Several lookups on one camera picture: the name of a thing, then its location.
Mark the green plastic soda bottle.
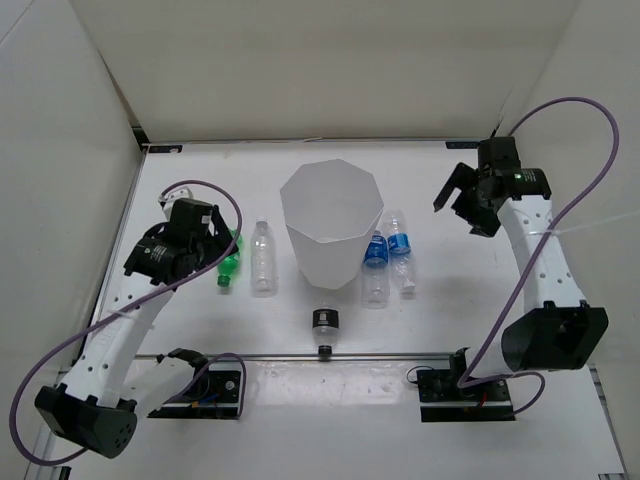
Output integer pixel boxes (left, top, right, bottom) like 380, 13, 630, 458
217, 236, 243, 289

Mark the clear unlabeled plastic bottle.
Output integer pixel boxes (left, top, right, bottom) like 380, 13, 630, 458
250, 217, 278, 297

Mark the clear bottle blue label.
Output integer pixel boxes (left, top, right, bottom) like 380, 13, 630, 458
381, 210, 416, 298

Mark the blue Pocari Sweat bottle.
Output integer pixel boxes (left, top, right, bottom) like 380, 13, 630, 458
361, 230, 390, 309

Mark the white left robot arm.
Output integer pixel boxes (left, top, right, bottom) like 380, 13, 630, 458
34, 197, 237, 458

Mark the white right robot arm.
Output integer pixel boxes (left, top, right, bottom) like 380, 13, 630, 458
433, 136, 609, 400

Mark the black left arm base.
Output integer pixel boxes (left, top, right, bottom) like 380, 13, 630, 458
148, 353, 247, 420

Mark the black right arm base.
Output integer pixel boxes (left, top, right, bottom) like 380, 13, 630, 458
406, 349, 515, 423

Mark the white octagonal plastic bin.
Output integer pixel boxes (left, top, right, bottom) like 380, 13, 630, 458
280, 159, 384, 290

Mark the clear bottle black label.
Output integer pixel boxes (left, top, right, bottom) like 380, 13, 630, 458
312, 300, 340, 362

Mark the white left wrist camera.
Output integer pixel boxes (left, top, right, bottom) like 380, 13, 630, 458
158, 186, 194, 212

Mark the aluminium table edge rail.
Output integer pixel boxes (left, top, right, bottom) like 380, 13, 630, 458
134, 351, 459, 361

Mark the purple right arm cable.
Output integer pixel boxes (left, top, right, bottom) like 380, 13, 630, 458
456, 96, 621, 415

